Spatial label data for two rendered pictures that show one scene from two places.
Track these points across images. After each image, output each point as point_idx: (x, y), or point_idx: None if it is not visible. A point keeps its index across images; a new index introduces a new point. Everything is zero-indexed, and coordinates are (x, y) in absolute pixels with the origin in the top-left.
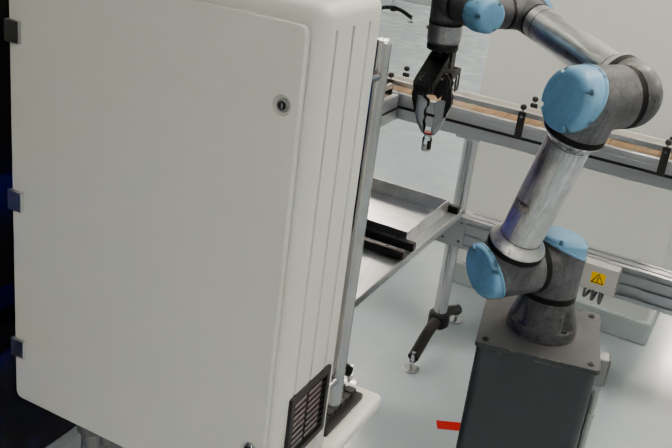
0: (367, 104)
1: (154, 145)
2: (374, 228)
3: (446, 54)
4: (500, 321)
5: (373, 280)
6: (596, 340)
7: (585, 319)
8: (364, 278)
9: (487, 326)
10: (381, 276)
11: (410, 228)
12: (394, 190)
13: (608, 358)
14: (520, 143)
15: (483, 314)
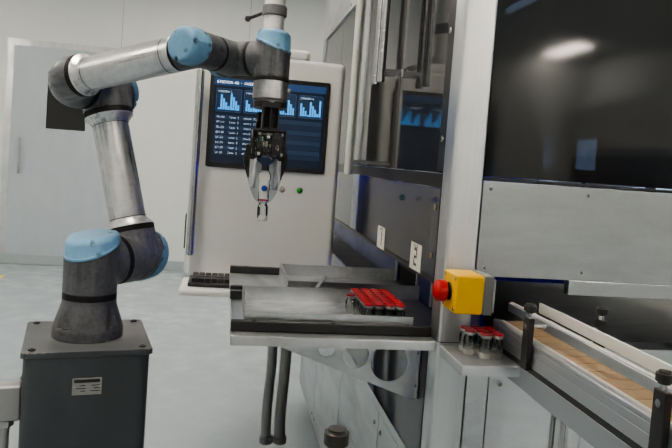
0: (194, 94)
1: None
2: (277, 293)
3: (260, 112)
4: (127, 331)
5: (233, 282)
6: (28, 336)
7: (39, 347)
8: (240, 282)
9: (136, 327)
10: (231, 284)
11: (244, 287)
12: (319, 321)
13: (1, 382)
14: None
15: (145, 332)
